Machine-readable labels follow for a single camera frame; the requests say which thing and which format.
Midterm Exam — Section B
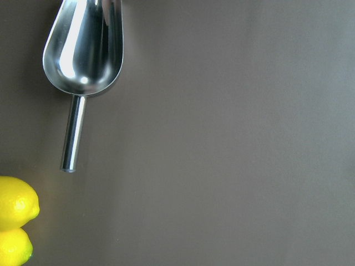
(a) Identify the steel ice scoop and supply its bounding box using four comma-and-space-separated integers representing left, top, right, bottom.
42, 1, 124, 173

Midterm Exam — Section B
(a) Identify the yellow lemon upper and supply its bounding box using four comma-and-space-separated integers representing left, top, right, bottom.
1, 176, 40, 231

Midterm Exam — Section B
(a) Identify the yellow lemon lower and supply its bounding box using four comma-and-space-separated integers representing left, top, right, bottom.
1, 228, 33, 266

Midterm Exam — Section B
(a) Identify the yellow lemon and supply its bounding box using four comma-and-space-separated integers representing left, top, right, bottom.
1, 176, 40, 231
1, 228, 33, 266

